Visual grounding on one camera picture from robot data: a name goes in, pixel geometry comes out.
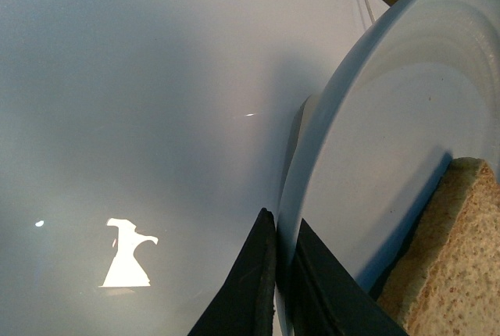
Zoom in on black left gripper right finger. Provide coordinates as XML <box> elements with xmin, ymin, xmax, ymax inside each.
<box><xmin>292</xmin><ymin>220</ymin><xmax>406</xmax><ymax>335</ymax></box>

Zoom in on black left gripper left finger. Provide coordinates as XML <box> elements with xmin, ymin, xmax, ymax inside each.
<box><xmin>189</xmin><ymin>208</ymin><xmax>277</xmax><ymax>335</ymax></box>

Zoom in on toasted bread slice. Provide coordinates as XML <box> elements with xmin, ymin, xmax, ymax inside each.
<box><xmin>378</xmin><ymin>158</ymin><xmax>499</xmax><ymax>335</ymax></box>

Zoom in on light blue round plate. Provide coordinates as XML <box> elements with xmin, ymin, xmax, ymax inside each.
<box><xmin>277</xmin><ymin>0</ymin><xmax>499</xmax><ymax>335</ymax></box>

